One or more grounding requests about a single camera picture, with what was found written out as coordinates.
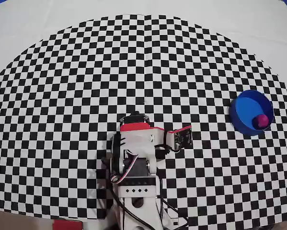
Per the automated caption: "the red flat object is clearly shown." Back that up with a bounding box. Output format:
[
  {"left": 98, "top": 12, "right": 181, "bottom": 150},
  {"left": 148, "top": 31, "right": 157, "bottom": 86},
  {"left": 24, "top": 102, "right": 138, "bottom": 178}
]
[{"left": 53, "top": 219, "right": 83, "bottom": 230}]

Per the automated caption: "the blue round box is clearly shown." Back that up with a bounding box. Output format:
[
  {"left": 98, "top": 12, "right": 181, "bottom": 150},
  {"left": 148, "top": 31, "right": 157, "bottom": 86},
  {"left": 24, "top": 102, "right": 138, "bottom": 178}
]
[{"left": 228, "top": 90, "right": 275, "bottom": 137}]

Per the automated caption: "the pink faceted ball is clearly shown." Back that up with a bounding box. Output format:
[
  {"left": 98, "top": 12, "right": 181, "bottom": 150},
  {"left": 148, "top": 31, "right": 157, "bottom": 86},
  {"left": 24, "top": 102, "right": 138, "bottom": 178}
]
[{"left": 253, "top": 114, "right": 269, "bottom": 129}]

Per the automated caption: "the camera board on red mount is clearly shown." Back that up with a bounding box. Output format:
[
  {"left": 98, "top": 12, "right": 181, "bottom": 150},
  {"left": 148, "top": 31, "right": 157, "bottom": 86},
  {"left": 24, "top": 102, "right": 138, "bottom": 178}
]
[{"left": 166, "top": 124, "right": 194, "bottom": 154}]

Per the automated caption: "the thin black cable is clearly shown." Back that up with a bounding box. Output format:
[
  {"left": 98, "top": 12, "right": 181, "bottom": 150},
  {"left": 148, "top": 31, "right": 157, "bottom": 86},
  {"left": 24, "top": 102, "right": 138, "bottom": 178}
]
[{"left": 157, "top": 176, "right": 189, "bottom": 224}]

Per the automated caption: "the black white checkered mat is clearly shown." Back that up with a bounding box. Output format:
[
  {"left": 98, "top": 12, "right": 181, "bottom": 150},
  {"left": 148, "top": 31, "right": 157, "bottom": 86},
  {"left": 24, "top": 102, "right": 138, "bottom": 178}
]
[{"left": 0, "top": 0, "right": 287, "bottom": 228}]

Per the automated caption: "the white red gripper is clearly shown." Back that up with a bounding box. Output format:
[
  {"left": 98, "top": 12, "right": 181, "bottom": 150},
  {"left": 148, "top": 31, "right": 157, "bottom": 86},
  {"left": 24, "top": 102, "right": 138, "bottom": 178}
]
[{"left": 119, "top": 110, "right": 168, "bottom": 146}]

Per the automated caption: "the thick black cable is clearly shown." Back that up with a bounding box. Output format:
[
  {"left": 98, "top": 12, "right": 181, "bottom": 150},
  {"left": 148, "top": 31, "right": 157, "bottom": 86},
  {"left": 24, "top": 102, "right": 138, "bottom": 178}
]
[{"left": 102, "top": 155, "right": 163, "bottom": 230}]

